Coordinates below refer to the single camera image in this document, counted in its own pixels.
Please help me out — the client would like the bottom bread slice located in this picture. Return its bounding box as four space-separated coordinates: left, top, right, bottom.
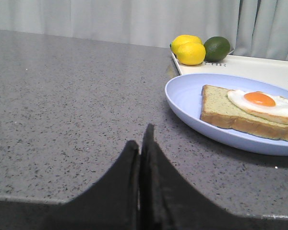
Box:
200 85 288 141

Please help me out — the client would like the rear yellow lemon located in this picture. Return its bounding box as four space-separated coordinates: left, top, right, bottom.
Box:
170 34 202 54

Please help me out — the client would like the front yellow lemon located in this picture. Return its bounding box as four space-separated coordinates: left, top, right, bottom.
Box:
176 42 206 65

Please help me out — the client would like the green lime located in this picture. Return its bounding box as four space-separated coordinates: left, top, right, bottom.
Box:
204 36 230 62

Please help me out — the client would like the light blue round plate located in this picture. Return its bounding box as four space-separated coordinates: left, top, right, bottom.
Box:
165 73 288 156

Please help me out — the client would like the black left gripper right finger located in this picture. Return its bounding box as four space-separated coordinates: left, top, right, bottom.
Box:
139 124 288 230

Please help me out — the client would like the fried egg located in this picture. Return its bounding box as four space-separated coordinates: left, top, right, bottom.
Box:
227 90 288 125

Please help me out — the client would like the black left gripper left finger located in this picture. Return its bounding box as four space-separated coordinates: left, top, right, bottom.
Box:
0 141 140 230

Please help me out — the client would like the white rectangular tray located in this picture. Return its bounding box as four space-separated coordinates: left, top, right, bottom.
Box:
172 54 288 90

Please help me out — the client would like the grey-white curtain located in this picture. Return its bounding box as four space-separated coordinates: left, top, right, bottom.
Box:
0 0 288 61

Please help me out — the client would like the yellow lemon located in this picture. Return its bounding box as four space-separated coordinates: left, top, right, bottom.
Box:
170 34 202 54
176 42 206 65

